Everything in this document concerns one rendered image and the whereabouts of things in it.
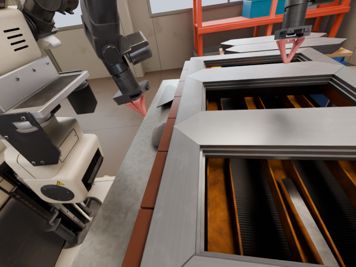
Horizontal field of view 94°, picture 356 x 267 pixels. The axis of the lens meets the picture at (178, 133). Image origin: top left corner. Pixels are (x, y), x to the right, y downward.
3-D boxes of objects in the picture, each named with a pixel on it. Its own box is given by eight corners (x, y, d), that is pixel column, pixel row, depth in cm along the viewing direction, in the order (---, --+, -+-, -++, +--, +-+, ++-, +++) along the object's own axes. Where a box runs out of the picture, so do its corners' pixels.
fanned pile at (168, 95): (185, 83, 124) (184, 78, 122) (178, 112, 95) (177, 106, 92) (169, 85, 126) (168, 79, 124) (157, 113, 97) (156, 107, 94)
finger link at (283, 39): (291, 61, 59) (296, 30, 55) (301, 63, 52) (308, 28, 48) (270, 63, 60) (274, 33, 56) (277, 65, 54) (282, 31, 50)
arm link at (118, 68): (97, 53, 44) (97, 54, 40) (121, 42, 45) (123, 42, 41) (112, 77, 48) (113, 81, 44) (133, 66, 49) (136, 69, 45)
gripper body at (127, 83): (123, 94, 54) (109, 72, 50) (150, 85, 51) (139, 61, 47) (115, 104, 49) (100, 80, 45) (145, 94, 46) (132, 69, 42)
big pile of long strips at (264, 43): (320, 38, 134) (323, 30, 130) (353, 52, 104) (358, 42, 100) (219, 48, 148) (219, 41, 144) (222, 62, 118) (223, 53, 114)
